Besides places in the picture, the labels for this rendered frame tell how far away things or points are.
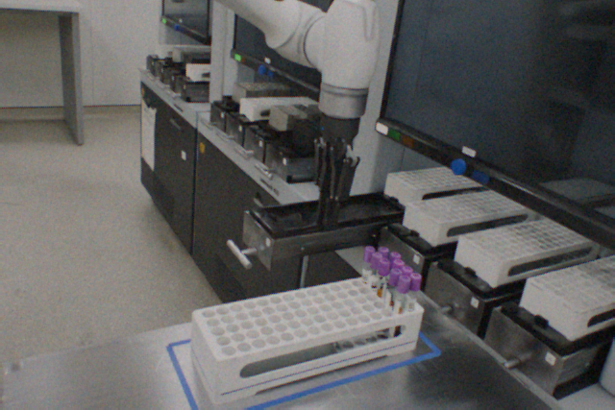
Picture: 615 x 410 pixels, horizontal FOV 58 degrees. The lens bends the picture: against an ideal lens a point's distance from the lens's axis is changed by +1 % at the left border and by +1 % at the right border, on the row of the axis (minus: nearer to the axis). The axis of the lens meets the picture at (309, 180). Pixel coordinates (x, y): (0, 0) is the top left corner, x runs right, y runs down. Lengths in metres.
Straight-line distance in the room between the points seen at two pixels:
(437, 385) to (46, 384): 0.47
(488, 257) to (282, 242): 0.38
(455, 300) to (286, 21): 0.60
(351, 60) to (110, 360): 0.60
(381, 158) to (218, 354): 0.77
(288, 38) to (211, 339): 0.61
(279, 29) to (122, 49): 3.52
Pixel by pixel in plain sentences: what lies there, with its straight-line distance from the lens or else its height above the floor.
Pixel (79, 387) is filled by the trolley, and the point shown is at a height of 0.82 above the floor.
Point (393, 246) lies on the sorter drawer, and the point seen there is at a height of 0.78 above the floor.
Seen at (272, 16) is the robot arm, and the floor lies 1.20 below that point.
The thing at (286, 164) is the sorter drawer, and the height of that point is 0.79.
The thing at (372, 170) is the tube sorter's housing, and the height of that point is 0.86.
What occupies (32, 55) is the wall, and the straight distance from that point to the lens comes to 4.47.
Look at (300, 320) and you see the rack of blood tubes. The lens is 0.72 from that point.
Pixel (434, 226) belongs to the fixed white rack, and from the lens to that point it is 1.10.
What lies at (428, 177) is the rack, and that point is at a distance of 1.33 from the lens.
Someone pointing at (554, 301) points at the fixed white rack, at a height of 0.86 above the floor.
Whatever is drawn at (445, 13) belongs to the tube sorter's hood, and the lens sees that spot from 1.12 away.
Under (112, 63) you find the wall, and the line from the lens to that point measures 4.55.
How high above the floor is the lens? 1.30
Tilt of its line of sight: 21 degrees down
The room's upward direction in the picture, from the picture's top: 7 degrees clockwise
